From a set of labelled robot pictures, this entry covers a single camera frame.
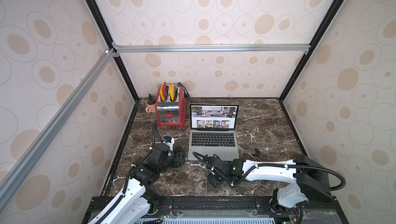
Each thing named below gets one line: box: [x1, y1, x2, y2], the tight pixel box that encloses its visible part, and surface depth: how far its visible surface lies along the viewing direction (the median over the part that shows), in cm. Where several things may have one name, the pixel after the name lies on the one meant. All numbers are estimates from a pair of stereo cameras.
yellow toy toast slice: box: [169, 83, 176, 102], surface depth 98 cm
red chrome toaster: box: [155, 84, 187, 127], surface depth 97 cm
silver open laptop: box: [188, 103, 240, 161], surface depth 96 cm
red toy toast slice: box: [162, 81, 167, 101], surface depth 97 cm
